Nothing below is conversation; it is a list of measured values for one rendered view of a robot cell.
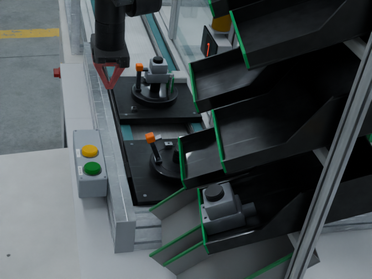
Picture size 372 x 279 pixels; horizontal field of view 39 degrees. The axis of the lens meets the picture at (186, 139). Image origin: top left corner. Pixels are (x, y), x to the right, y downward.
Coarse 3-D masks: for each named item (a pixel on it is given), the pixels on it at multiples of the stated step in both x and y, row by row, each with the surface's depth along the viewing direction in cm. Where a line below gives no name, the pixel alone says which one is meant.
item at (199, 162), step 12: (204, 132) 101; (180, 144) 100; (192, 144) 102; (204, 144) 101; (216, 144) 100; (180, 156) 97; (192, 156) 99; (204, 156) 98; (216, 156) 97; (180, 168) 94; (192, 168) 96; (204, 168) 95; (216, 168) 94; (252, 168) 91; (192, 180) 92; (204, 180) 92; (216, 180) 92
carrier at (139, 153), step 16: (128, 144) 138; (144, 144) 139; (160, 144) 140; (176, 144) 137; (128, 160) 133; (144, 160) 133; (160, 160) 129; (176, 160) 130; (144, 176) 128; (160, 176) 128; (176, 176) 127; (144, 192) 124; (160, 192) 124
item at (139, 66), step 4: (136, 64) 152; (140, 64) 152; (136, 68) 152; (140, 68) 152; (144, 68) 153; (140, 72) 153; (136, 76) 154; (140, 76) 154; (136, 80) 155; (140, 80) 154; (136, 84) 155; (140, 84) 155
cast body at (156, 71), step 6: (150, 60) 154; (156, 60) 151; (162, 60) 152; (150, 66) 154; (156, 66) 151; (162, 66) 152; (144, 72) 156; (150, 72) 153; (156, 72) 152; (162, 72) 153; (150, 78) 153; (156, 78) 154; (162, 78) 154; (168, 78) 157
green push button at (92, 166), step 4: (88, 164) 129; (92, 164) 129; (96, 164) 129; (84, 168) 128; (88, 168) 128; (92, 168) 128; (96, 168) 128; (100, 168) 129; (88, 172) 127; (92, 172) 127; (96, 172) 128
